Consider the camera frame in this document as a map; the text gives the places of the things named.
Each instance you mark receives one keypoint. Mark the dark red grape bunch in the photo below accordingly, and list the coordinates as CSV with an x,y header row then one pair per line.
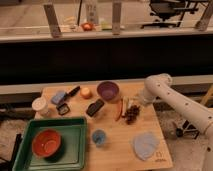
x,y
131,114

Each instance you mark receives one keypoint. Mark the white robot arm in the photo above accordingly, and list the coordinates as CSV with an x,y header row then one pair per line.
x,y
198,115

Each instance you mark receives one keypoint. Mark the blue plastic cup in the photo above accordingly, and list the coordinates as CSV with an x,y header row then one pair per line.
x,y
99,137

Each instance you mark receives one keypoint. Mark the white lidded cup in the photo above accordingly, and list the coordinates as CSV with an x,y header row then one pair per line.
x,y
40,105

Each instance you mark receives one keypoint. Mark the purple bowl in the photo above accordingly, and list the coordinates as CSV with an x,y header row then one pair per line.
x,y
108,90

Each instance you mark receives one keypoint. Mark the orange carrot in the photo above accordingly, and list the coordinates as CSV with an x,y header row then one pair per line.
x,y
119,110

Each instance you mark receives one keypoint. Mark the orange round fruit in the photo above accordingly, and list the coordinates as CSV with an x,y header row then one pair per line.
x,y
86,93

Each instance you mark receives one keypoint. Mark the black rectangular block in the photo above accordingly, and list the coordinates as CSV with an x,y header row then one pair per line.
x,y
94,107

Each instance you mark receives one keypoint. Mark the small black box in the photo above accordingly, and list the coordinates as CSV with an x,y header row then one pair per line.
x,y
63,109

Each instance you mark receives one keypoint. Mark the blue sponge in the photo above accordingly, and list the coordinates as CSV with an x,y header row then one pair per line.
x,y
58,97

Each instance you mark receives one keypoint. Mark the orange fruit in background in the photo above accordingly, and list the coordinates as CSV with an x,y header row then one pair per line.
x,y
87,26

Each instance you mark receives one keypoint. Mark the light blue cloth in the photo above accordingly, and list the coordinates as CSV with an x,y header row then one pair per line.
x,y
145,145

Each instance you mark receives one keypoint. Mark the green plastic tray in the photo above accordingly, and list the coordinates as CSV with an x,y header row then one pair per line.
x,y
69,157

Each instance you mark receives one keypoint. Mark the orange bowl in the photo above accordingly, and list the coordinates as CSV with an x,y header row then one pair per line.
x,y
46,143

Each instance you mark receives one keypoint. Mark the black stand beside table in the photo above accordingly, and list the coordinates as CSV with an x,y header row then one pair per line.
x,y
187,127

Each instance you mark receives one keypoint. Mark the black office chair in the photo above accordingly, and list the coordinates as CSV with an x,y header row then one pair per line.
x,y
171,12

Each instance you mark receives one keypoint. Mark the black handled brush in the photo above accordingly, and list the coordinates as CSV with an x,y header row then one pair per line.
x,y
72,93

